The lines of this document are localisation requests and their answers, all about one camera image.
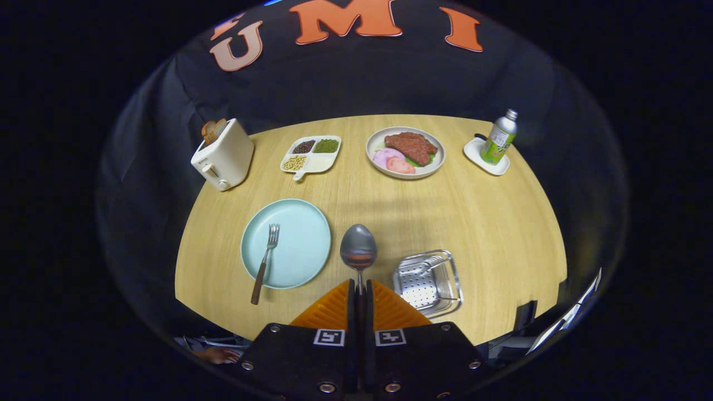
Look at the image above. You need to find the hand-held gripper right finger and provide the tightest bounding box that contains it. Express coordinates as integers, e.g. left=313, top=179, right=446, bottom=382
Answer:
left=365, top=278, right=485, bottom=401

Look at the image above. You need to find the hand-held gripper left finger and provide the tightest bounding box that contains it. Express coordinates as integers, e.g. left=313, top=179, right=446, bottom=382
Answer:
left=237, top=278, right=357, bottom=401

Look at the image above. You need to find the metal spoon with brown handle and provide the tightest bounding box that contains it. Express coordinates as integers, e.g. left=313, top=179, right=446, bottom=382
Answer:
left=340, top=223, right=378, bottom=335

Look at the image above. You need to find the metal fork with brown handle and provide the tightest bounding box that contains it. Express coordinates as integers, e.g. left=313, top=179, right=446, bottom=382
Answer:
left=250, top=223, right=281, bottom=306

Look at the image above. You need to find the perforated metal basket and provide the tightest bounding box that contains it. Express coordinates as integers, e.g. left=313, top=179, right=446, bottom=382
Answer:
left=392, top=250, right=464, bottom=319

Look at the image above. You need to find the light blue round plate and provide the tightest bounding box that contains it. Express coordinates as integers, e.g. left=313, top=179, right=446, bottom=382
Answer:
left=240, top=198, right=333, bottom=290

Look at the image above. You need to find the white divided dish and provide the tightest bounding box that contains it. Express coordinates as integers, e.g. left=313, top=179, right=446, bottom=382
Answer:
left=280, top=135, right=343, bottom=182

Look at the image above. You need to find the reddish pink ham slice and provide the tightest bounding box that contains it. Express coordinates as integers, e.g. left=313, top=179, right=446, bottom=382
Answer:
left=386, top=156, right=417, bottom=175

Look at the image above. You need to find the black table clamp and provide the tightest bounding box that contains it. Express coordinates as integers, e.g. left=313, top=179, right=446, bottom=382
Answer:
left=514, top=301, right=538, bottom=335

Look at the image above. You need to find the pale pink ham slice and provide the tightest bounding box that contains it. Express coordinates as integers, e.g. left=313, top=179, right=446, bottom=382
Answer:
left=373, top=148, right=406, bottom=169

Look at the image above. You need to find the beige round food plate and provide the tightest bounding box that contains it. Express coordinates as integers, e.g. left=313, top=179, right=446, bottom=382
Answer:
left=365, top=126, right=446, bottom=180

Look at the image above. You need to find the brown steak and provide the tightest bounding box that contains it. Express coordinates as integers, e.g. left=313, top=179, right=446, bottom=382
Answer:
left=384, top=131, right=438, bottom=167

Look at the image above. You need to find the white square coaster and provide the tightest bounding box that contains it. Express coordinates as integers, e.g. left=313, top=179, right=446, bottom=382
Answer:
left=463, top=137, right=511, bottom=177

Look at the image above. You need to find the white toaster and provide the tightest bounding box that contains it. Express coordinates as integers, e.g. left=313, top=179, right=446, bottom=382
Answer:
left=191, top=118, right=255, bottom=192

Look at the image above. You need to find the white flat device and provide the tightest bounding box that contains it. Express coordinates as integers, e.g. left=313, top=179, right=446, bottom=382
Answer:
left=526, top=267, right=603, bottom=355

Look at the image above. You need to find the green label metal bottle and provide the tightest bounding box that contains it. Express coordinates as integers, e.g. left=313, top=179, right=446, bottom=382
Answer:
left=480, top=109, right=519, bottom=165

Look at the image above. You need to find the black backdrop cloth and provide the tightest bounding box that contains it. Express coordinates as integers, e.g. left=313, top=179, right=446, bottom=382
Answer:
left=95, top=0, right=630, bottom=357

